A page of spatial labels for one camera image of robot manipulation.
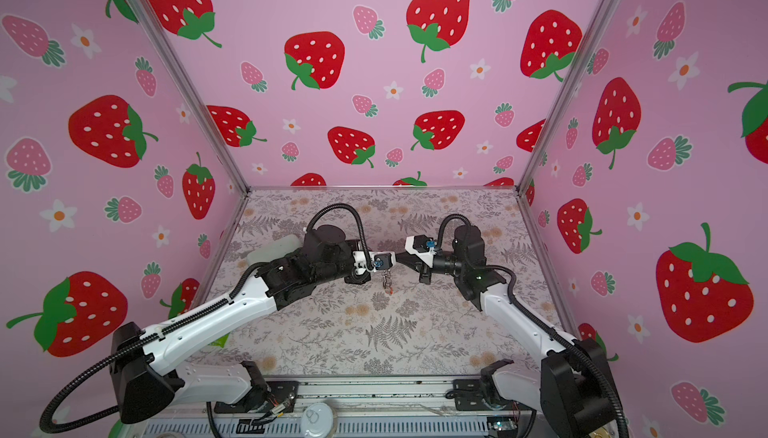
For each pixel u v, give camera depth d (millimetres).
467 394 740
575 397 398
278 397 732
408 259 635
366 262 575
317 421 661
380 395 764
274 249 1018
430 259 662
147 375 386
